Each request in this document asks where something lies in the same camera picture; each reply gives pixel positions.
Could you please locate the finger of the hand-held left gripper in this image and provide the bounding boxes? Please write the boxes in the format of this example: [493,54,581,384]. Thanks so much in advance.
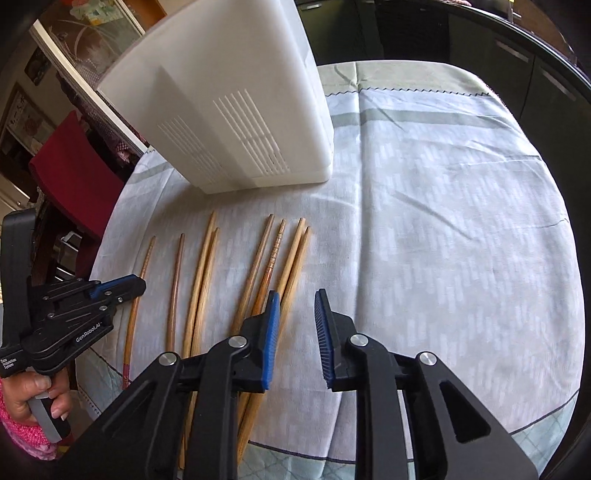
[28,274,141,306]
[33,281,147,334]

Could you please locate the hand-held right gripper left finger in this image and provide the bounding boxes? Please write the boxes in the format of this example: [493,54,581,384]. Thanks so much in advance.
[78,291,282,480]

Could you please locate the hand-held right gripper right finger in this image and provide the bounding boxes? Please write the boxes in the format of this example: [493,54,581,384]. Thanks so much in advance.
[314,289,539,480]

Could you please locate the row of wooden chopsticks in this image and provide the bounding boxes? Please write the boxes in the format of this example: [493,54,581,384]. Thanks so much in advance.
[121,211,311,472]

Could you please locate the white slotted plastic utensil holder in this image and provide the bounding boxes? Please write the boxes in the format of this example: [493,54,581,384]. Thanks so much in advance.
[95,0,334,195]

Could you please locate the person's left forearm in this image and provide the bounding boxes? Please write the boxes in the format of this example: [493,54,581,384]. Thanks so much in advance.
[0,408,58,460]

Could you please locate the person's left hand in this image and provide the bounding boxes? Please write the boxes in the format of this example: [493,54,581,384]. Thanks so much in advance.
[0,371,71,428]

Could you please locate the red chair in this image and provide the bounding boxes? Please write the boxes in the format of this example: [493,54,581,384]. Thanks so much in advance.
[28,110,127,241]

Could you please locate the red checkered cloth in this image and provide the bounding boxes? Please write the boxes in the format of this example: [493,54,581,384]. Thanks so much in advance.
[76,90,151,167]

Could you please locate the pale patterned tablecloth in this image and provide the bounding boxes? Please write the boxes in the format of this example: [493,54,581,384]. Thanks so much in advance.
[76,60,580,480]

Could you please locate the patterned glass sliding door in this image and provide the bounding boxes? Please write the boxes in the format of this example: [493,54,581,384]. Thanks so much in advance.
[30,0,169,158]

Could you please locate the kitchen base cabinet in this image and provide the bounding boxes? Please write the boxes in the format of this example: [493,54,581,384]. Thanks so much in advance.
[318,0,591,139]

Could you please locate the wall poster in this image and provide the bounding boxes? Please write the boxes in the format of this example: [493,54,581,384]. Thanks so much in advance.
[0,85,56,158]

